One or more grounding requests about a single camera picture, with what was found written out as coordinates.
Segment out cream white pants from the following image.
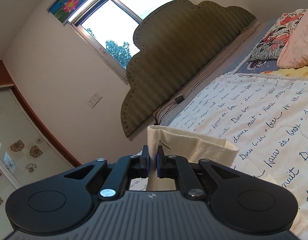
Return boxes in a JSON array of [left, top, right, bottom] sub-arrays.
[[146, 125, 239, 191]]

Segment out white bedspread with script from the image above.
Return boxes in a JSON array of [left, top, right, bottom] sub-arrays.
[[128, 72, 308, 238]]

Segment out wardrobe with flower-patterned doors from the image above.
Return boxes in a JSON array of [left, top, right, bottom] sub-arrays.
[[0, 60, 75, 239]]

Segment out green scalloped headboard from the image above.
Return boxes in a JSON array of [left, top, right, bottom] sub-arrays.
[[121, 0, 256, 137]]

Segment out floral patterned blanket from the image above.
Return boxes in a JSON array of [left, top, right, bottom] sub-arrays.
[[248, 9, 307, 62]]

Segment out black cable with switch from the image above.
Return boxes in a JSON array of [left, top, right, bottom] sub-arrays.
[[152, 24, 261, 126]]

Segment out white wall socket plate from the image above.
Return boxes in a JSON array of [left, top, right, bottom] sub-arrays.
[[87, 92, 102, 108]]

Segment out window with metal frame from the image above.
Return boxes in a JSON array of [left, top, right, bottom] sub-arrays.
[[68, 0, 173, 82]]

